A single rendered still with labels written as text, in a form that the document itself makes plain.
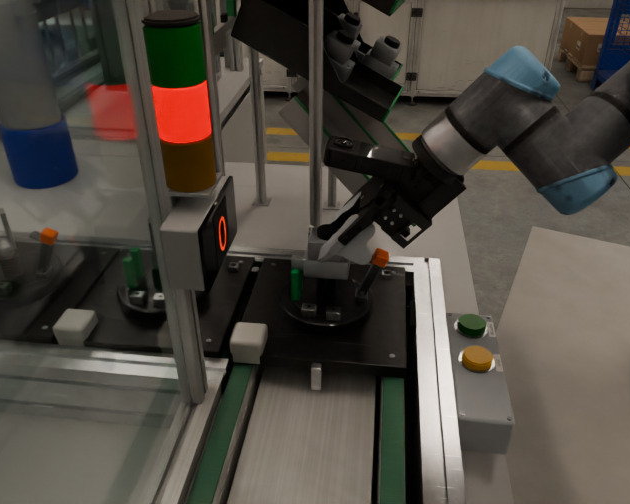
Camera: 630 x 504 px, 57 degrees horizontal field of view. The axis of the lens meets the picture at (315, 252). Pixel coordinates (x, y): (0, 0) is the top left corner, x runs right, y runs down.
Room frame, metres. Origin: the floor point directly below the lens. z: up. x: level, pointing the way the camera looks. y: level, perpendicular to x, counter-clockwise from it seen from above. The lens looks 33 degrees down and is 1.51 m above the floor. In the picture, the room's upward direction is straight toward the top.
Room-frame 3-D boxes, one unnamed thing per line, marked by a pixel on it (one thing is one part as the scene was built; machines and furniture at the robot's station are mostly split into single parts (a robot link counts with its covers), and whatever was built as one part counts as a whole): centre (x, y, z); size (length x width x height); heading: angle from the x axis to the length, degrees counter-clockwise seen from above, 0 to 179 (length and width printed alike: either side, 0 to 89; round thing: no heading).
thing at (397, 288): (0.70, -0.02, 0.96); 0.24 x 0.24 x 0.02; 83
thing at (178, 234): (0.52, 0.12, 1.29); 0.12 x 0.05 x 0.25; 173
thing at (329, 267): (0.70, -0.01, 1.07); 0.08 x 0.04 x 0.07; 83
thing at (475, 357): (0.59, -0.22, 0.96); 0.04 x 0.04 x 0.02
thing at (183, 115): (0.52, 0.12, 1.34); 0.05 x 0.05 x 0.05
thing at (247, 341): (0.61, 0.09, 0.97); 0.05 x 0.05 x 0.04; 83
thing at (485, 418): (0.59, -0.22, 0.93); 0.21 x 0.07 x 0.06; 173
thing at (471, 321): (0.66, -0.23, 0.96); 0.04 x 0.04 x 0.02
